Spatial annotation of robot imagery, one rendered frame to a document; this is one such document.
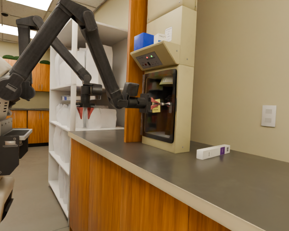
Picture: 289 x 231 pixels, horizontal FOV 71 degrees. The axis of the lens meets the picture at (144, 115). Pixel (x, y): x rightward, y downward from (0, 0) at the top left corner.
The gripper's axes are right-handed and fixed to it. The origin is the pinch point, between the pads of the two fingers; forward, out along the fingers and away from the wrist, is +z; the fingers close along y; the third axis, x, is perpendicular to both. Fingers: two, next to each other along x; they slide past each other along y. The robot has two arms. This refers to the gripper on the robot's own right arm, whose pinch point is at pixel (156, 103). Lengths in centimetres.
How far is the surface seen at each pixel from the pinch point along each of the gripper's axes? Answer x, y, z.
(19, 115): 490, -51, -21
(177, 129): -11.4, -13.1, 5.9
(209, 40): 5, 46, 48
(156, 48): -2.8, 28.6, -4.9
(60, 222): 113, -123, -19
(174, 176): -36.5, -25.3, -20.1
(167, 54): -8.0, 25.3, -1.7
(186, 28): -10.3, 40.5, 8.2
